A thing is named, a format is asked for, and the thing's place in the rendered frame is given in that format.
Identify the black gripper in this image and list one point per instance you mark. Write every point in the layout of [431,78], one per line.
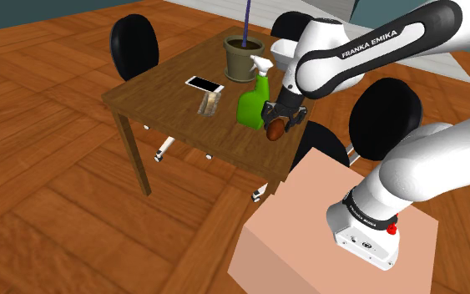
[290,98]

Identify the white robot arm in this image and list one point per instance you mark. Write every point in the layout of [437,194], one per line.
[421,163]

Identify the brown oval potato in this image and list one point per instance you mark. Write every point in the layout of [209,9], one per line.
[275,130]

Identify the green spray bottle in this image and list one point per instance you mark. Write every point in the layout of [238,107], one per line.
[253,106]

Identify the olive plant pot with stem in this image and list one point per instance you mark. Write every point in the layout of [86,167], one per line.
[240,61]

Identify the white smartphone with black screen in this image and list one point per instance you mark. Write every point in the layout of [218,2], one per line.
[204,84]

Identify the black office chair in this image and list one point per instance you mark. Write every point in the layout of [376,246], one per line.
[133,47]
[385,118]

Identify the pink robot stand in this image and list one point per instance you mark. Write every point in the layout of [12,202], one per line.
[299,228]

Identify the brown wooden table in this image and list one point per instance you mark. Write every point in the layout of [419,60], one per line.
[165,97]

